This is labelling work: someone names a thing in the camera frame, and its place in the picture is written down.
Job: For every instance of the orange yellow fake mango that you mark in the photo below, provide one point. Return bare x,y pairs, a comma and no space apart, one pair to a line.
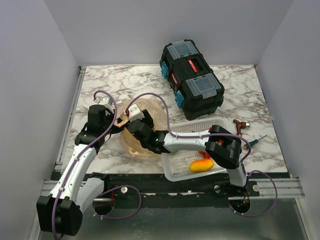
202,165

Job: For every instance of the translucent orange plastic bag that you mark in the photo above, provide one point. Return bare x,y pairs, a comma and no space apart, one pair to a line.
158,116

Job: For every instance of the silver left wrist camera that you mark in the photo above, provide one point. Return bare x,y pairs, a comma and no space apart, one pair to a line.
105,101

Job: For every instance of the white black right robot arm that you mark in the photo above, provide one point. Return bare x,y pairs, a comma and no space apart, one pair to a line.
225,148

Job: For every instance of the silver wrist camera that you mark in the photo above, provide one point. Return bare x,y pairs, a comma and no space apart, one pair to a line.
133,113
105,101

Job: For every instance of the white plastic basket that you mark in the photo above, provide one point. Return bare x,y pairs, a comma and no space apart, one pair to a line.
176,164

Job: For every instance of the black plastic toolbox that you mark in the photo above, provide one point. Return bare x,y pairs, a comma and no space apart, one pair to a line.
196,88

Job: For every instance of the red fake lychee bunch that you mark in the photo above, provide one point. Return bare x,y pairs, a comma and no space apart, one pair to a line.
205,154

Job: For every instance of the aluminium frame rail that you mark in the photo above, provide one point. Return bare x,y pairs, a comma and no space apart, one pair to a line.
243,100

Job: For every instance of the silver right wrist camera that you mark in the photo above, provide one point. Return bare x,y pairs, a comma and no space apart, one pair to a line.
133,113

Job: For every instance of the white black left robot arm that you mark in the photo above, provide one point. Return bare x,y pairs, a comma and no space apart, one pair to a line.
58,212

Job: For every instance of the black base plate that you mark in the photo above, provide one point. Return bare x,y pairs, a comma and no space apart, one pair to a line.
154,191

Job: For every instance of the green handled screwdriver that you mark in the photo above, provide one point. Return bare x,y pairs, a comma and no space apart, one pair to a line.
253,142

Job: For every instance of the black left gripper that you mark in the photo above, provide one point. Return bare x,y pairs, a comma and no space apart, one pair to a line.
117,129

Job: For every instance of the brown metal fitting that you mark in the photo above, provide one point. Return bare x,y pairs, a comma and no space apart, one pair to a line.
241,125

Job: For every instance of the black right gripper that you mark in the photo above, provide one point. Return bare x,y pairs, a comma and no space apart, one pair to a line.
147,119

